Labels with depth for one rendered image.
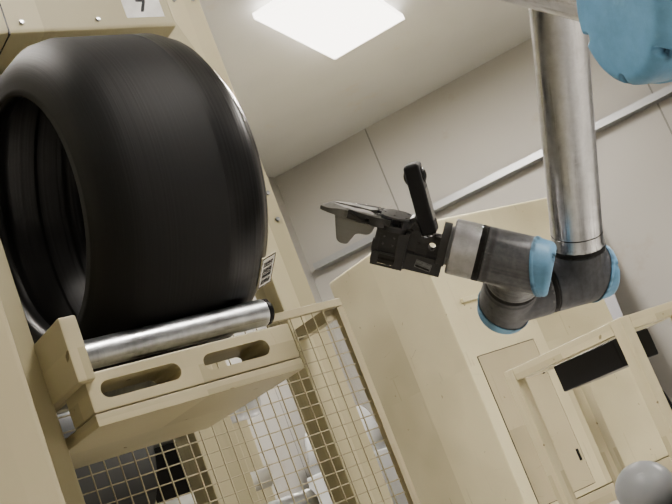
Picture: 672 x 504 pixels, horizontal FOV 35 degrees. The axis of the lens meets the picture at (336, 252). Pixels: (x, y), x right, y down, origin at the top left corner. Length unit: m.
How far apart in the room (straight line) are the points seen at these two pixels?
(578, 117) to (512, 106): 7.77
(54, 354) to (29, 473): 0.87
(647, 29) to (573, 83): 0.69
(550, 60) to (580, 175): 0.19
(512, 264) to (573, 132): 0.23
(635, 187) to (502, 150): 1.18
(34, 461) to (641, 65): 0.64
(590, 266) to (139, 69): 0.79
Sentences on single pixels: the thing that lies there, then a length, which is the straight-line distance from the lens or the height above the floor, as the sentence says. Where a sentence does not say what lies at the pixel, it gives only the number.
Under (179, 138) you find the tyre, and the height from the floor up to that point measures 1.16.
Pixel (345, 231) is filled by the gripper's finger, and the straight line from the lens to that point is 1.70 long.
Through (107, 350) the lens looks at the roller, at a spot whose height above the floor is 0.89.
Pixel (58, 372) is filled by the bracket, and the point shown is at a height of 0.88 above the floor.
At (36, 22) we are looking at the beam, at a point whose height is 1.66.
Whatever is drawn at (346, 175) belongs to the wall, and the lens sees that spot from 9.94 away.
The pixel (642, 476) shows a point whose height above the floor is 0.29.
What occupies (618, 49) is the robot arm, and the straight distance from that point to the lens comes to 1.06.
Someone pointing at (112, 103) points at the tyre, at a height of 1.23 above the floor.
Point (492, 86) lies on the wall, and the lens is 9.57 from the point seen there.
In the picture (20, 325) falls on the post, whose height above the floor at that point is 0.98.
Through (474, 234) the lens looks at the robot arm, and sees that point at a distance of 1.67.
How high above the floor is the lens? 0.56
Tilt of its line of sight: 13 degrees up
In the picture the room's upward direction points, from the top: 22 degrees counter-clockwise
